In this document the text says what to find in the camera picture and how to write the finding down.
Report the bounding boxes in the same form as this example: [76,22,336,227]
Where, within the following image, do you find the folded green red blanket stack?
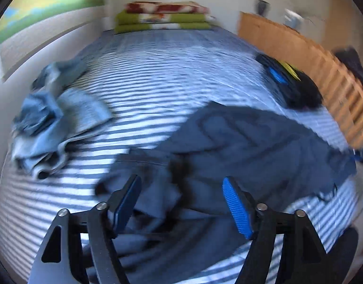
[115,1,217,34]

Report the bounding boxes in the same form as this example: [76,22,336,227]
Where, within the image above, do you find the white plant pot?
[283,9,303,27]

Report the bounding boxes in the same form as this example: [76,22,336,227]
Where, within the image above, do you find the wooden slatted bed frame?
[238,12,363,150]

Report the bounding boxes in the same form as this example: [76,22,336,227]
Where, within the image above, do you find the light blue jeans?
[10,87,115,181]

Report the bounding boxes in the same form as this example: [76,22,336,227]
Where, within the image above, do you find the green wall poster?
[0,0,106,43]

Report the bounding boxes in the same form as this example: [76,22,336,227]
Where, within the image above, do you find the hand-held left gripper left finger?
[28,174,143,284]

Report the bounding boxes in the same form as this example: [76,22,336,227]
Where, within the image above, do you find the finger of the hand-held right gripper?
[348,148,363,164]

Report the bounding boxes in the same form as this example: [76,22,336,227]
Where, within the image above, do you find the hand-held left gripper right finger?
[222,176,337,284]

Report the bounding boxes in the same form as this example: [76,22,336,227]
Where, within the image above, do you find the blue white striped bedspread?
[0,27,363,284]

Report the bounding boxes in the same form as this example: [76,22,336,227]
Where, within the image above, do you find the black bag with blue strap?
[255,53,324,110]

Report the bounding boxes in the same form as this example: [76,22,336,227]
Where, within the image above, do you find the dark cloth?
[333,47,363,86]

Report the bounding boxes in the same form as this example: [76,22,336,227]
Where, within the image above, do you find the dark blue pants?
[94,101,358,275]

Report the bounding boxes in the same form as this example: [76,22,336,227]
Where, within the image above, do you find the dark vase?
[255,0,271,15]

